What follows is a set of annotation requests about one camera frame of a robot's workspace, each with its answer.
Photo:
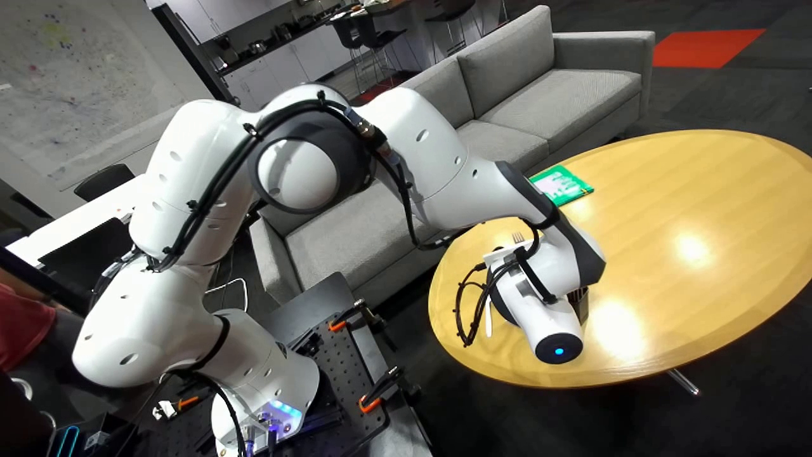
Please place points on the chrome table base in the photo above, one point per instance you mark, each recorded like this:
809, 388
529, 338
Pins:
685, 382

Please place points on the orange black bar clamp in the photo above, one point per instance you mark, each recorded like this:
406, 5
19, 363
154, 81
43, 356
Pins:
347, 318
175, 407
378, 394

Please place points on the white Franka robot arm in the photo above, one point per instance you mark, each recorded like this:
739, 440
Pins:
212, 167

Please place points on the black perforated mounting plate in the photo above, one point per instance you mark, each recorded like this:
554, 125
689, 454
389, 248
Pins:
338, 382

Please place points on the green printed sheet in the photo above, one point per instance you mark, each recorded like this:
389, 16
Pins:
562, 182

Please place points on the white board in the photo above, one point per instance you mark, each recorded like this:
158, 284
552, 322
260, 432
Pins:
77, 224

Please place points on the red fabric object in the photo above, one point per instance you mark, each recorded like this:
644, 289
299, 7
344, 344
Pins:
24, 326

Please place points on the grey sofa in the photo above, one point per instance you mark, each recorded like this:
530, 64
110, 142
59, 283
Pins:
540, 91

